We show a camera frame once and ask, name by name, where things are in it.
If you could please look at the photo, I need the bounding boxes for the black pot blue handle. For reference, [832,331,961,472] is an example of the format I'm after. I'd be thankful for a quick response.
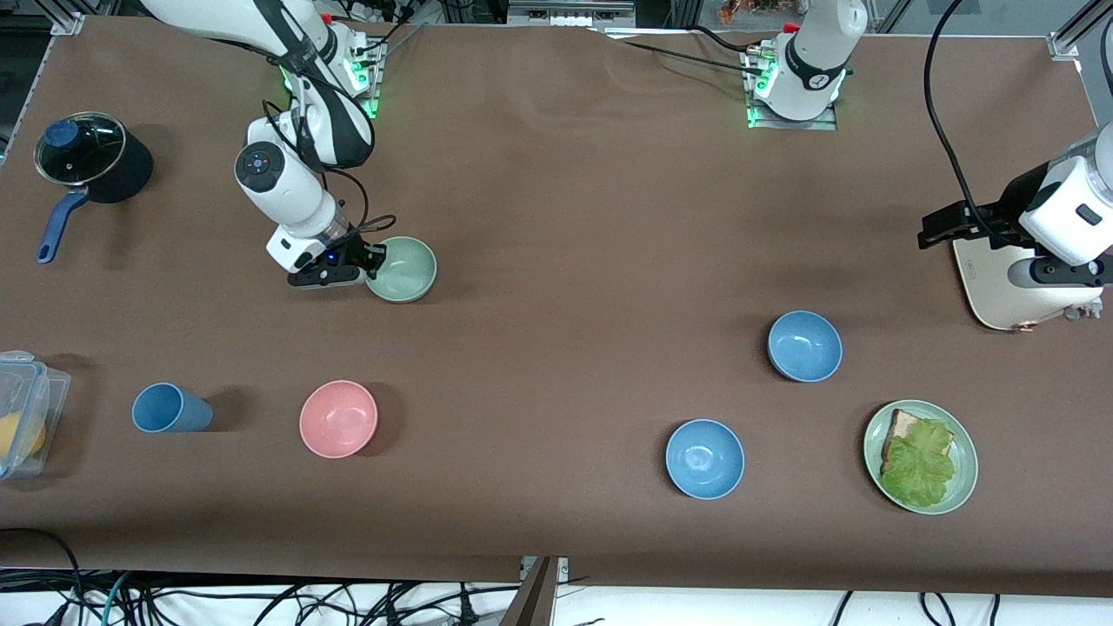
[33,111,155,264]

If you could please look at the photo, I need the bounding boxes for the blue bowl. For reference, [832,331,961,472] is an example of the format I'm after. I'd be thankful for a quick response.
[665,419,746,501]
[767,310,843,383]

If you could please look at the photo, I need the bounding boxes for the white power strip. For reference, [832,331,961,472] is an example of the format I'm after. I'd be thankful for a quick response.
[335,0,414,23]

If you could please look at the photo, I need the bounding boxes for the blue cup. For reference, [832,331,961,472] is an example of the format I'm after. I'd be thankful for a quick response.
[131,383,214,434]

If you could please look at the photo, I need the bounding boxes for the black right base cable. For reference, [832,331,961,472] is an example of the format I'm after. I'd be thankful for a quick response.
[365,22,427,66]

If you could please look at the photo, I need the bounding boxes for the cream toaster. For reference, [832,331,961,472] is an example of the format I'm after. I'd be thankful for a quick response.
[952,235,1105,333]

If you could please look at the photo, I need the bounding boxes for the short black base cable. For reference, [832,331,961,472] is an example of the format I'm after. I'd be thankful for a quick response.
[691,24,753,53]

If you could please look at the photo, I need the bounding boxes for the teal cable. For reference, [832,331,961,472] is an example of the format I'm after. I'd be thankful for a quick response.
[100,572,131,626]

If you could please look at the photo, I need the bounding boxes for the long black base cable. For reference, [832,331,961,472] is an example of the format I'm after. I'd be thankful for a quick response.
[591,26,766,77]

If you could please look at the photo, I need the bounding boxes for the green bowl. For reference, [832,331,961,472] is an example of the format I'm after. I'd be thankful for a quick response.
[365,236,438,303]

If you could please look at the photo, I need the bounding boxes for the table support leg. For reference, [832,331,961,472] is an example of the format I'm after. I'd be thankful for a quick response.
[500,556,570,626]

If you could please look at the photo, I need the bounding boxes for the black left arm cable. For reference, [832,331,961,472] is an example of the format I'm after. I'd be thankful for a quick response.
[923,0,1027,240]

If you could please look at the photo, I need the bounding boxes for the toast slice with lettuce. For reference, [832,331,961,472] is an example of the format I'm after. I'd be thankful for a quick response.
[881,409,955,475]

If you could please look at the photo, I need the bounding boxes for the aluminium corner profile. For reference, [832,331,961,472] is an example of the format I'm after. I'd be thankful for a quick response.
[1048,0,1113,60]

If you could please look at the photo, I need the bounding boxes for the clear plastic container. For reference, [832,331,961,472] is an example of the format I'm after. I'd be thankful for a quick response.
[0,350,72,481]

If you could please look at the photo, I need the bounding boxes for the brown table cloth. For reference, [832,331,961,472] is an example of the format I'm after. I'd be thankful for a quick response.
[0,16,1113,601]

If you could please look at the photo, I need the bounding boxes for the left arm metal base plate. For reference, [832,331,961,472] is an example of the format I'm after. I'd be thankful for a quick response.
[746,48,838,131]

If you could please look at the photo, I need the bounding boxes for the green lettuce leaf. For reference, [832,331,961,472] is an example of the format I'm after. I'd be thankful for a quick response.
[880,419,957,509]

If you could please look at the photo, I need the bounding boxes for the yellow fruit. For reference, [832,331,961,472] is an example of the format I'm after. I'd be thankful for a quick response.
[0,413,46,462]

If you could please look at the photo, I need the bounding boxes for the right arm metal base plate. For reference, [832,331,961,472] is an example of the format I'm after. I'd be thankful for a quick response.
[287,35,381,120]

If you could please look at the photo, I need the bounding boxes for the pink bowl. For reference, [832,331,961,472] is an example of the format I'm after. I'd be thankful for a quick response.
[299,380,379,459]

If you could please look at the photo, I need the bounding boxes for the green plate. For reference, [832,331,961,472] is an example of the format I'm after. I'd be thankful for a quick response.
[863,399,979,516]

